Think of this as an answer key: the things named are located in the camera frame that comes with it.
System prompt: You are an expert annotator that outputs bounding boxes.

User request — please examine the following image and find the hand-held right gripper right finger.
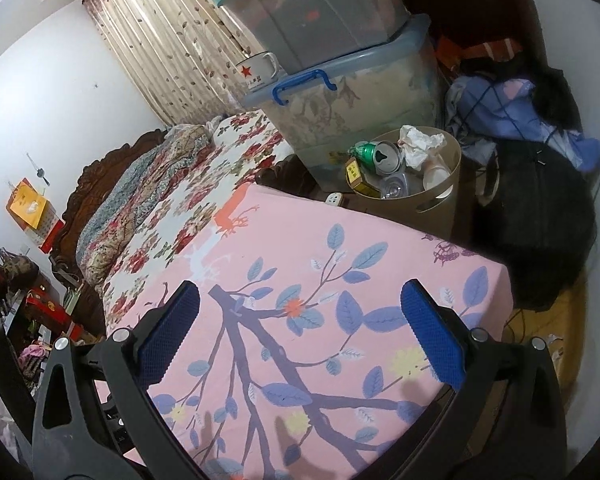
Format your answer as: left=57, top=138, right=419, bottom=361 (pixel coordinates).
left=400, top=279, right=568, bottom=480

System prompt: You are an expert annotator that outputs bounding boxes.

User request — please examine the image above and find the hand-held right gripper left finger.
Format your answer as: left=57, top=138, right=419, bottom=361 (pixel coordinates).
left=32, top=280, right=206, bottom=480

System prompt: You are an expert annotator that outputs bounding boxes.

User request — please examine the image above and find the beige trash bin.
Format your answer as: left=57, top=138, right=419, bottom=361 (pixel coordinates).
left=342, top=127, right=463, bottom=238

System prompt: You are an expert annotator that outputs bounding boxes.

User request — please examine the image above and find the clear plastic cup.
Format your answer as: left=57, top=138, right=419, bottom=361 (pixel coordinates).
left=380, top=172, right=423, bottom=200

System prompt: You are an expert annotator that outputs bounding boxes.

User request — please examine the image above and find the yellow brown carton box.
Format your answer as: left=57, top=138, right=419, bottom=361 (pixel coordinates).
left=344, top=156, right=381, bottom=196

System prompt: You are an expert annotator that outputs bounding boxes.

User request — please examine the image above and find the green drink can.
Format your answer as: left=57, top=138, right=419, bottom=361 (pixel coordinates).
left=350, top=141, right=406, bottom=176

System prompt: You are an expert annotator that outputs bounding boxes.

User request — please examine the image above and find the white red floral blanket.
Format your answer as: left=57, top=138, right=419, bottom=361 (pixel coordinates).
left=102, top=112, right=293, bottom=333

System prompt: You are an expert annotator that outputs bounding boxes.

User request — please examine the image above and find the red box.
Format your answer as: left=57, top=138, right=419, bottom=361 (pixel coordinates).
left=25, top=292, right=81, bottom=341

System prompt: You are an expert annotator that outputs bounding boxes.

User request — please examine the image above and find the blue grey floral quilt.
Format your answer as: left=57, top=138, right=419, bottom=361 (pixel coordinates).
left=76, top=127, right=221, bottom=286

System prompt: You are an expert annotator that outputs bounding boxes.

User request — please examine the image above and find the pink cloth item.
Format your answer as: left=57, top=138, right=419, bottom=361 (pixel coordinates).
left=19, top=344, right=48, bottom=378

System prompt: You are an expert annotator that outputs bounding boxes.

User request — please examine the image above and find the pink leaf print bedsheet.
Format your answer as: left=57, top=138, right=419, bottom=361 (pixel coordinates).
left=92, top=182, right=513, bottom=480

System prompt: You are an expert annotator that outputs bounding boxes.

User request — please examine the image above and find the black backpack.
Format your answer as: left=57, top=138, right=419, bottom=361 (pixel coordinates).
left=472, top=140, right=598, bottom=311

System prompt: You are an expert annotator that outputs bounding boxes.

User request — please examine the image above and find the white paper cup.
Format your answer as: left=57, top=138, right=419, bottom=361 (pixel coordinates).
left=422, top=162, right=453, bottom=193

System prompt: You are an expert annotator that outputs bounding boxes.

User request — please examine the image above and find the carved wooden headboard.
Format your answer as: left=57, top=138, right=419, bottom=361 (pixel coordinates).
left=50, top=129, right=168, bottom=281

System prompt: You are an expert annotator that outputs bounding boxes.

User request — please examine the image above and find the brown handbag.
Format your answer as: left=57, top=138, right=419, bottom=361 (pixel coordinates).
left=0, top=247, right=41, bottom=291

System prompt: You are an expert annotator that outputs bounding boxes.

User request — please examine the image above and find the crumpled white tissue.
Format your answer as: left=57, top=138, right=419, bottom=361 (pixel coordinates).
left=397, top=125, right=446, bottom=171

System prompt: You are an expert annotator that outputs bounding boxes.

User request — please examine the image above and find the blue purple clothes pile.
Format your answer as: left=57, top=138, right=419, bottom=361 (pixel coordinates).
left=445, top=76, right=600, bottom=173

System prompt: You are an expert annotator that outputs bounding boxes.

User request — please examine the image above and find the white enamel mug red star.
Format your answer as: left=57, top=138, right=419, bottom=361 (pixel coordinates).
left=235, top=51, right=281, bottom=92

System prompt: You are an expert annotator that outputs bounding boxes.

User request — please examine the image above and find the black fuzzy garment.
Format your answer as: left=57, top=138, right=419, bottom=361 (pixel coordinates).
left=522, top=55, right=583, bottom=126

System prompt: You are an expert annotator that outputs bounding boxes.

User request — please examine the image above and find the orange striped cloth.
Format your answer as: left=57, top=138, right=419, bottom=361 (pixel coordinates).
left=437, top=35, right=523, bottom=76

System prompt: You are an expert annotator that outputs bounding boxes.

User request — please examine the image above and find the leaf print curtain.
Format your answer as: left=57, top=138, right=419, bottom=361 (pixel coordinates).
left=82, top=0, right=271, bottom=128

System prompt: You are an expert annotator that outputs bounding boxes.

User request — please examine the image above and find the dark wooden wardrobe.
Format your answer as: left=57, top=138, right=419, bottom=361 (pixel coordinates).
left=385, top=0, right=551, bottom=61

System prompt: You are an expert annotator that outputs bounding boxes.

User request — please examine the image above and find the grey storage box teal lid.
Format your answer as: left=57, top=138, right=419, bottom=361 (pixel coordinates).
left=215, top=0, right=412, bottom=73

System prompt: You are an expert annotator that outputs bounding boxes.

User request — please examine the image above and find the yellow red wall calendar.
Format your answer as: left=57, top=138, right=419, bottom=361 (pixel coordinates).
left=7, top=177, right=65, bottom=253

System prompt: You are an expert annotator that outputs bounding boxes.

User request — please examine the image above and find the wall hook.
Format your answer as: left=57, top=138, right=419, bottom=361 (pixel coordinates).
left=27, top=152, right=51, bottom=186

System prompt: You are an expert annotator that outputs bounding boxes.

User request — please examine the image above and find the clear storage box blue handle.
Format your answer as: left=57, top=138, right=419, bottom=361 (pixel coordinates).
left=242, top=15, right=453, bottom=176

